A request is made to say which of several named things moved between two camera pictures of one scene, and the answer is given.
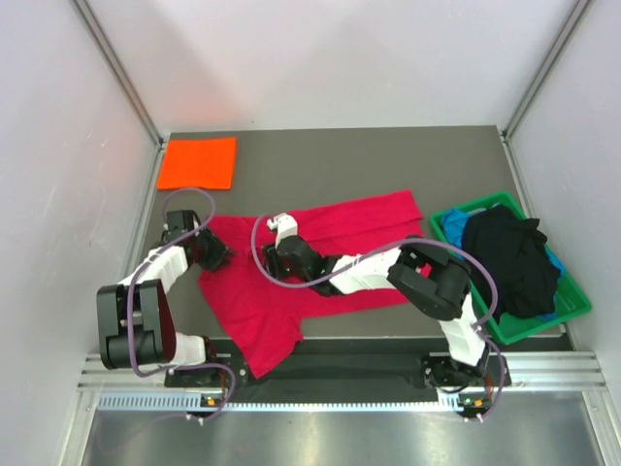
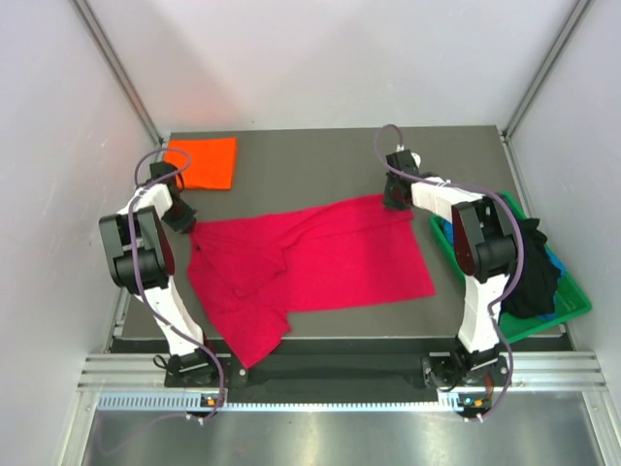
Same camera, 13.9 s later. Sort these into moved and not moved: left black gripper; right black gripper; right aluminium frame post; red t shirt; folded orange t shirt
Moved: right black gripper; red t shirt; left black gripper
Not moved: right aluminium frame post; folded orange t shirt
